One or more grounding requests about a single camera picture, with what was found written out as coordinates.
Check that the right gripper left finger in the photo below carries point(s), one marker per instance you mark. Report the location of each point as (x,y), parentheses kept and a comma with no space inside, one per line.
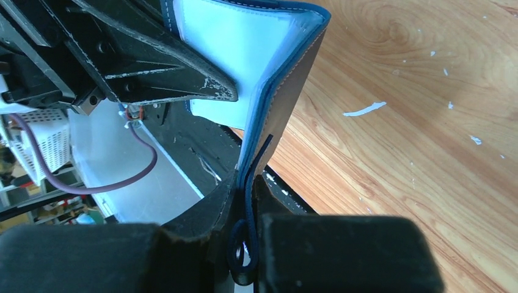
(186,254)

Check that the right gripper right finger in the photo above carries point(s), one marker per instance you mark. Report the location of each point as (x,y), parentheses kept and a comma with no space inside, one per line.
(339,253)

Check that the blue card holder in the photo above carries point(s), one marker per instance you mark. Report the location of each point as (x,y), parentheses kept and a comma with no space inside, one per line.
(268,48)

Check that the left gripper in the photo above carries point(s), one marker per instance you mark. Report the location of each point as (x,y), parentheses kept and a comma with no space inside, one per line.
(49,50)

